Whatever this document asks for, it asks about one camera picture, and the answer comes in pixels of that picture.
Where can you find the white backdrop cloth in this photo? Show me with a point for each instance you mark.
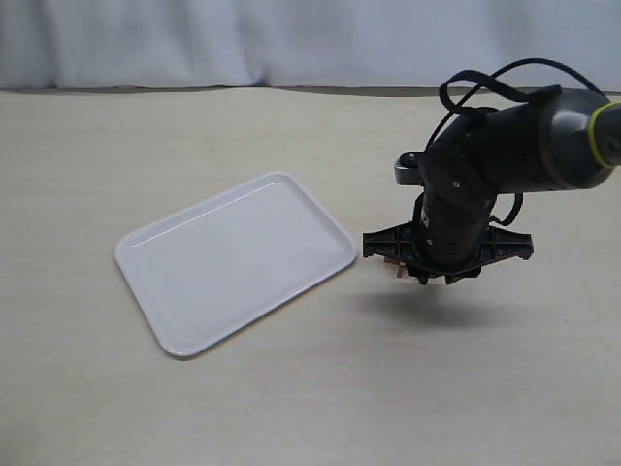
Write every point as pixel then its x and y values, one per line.
pixel 85 44

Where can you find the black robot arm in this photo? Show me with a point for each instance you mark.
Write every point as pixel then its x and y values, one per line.
pixel 475 174

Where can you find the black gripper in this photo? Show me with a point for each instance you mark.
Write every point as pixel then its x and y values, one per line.
pixel 436 242

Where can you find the white plastic tray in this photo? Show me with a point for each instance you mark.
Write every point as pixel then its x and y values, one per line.
pixel 208 271

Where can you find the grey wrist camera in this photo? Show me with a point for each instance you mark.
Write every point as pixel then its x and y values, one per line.
pixel 406 169

